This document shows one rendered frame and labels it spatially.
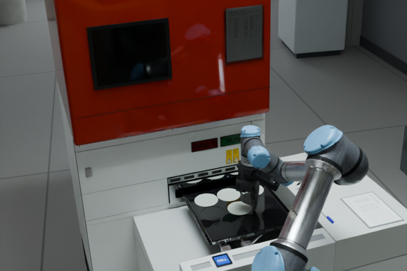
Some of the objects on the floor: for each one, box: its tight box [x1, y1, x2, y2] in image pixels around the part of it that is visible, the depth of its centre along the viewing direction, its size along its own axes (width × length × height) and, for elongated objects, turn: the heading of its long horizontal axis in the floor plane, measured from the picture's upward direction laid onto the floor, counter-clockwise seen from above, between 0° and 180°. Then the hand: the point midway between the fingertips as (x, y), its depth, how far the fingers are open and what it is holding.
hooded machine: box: [278, 0, 350, 59], centre depth 672 cm, size 81×67×150 cm
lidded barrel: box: [0, 0, 27, 25], centre depth 861 cm, size 53×55×65 cm
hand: (255, 207), depth 230 cm, fingers closed
